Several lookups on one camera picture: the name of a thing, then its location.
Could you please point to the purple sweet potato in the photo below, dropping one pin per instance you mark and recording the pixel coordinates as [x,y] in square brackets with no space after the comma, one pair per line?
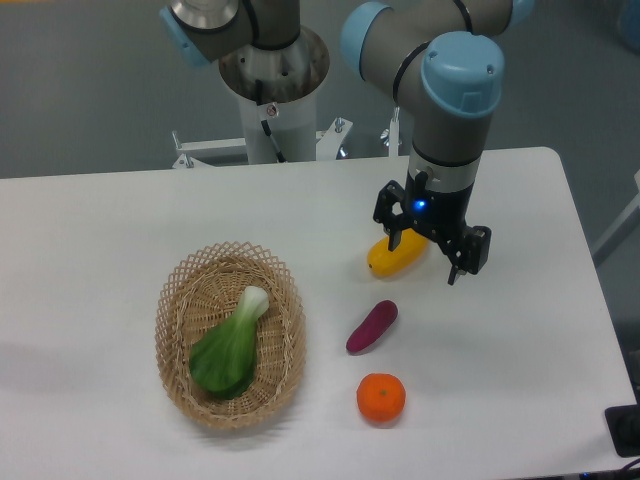
[377,322]

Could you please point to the orange tangerine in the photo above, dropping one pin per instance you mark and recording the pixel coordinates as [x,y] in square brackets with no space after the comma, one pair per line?
[381,397]

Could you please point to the green bok choy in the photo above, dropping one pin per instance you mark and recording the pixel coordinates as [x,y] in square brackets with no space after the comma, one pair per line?
[223,362]

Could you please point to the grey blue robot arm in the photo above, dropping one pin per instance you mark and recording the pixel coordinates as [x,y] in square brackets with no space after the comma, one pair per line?
[437,61]

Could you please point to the woven wicker basket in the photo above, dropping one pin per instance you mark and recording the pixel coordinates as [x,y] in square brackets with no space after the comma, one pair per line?
[201,292]

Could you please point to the white metal frame right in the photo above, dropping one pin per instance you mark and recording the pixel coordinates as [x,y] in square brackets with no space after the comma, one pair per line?
[617,232]

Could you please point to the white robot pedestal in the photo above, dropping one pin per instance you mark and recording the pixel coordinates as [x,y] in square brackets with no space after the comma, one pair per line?
[276,92]

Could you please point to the yellow mango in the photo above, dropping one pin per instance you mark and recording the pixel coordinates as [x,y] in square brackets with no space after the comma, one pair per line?
[383,262]

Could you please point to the black device at edge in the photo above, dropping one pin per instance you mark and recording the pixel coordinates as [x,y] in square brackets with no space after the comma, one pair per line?
[623,425]

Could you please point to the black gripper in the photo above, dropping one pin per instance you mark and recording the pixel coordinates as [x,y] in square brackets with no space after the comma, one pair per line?
[437,216]

